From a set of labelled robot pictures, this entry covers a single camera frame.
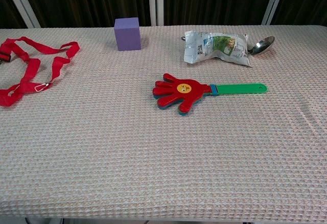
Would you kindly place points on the red hand clapper toy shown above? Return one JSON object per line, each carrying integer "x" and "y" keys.
{"x": 190, "y": 96}

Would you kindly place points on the beige waffle-weave tablecloth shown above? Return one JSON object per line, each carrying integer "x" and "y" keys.
{"x": 163, "y": 157}

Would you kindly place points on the purple foam block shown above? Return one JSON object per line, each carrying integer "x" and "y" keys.
{"x": 127, "y": 36}

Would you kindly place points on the silver foil snack packet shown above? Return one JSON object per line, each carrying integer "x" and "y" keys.
{"x": 217, "y": 47}

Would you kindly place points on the metal spoon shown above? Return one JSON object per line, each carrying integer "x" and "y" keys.
{"x": 264, "y": 42}

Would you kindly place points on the white frame post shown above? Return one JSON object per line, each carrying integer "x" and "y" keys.
{"x": 155, "y": 1}
{"x": 274, "y": 1}
{"x": 23, "y": 4}

